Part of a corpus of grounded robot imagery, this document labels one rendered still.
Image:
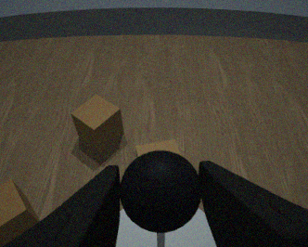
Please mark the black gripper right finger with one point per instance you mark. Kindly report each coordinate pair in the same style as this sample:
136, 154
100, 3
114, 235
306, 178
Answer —
241, 214

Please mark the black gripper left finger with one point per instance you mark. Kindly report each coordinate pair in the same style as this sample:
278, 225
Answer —
90, 218

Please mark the small brown cube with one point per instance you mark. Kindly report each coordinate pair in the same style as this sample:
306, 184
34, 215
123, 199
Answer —
16, 213
168, 144
98, 122

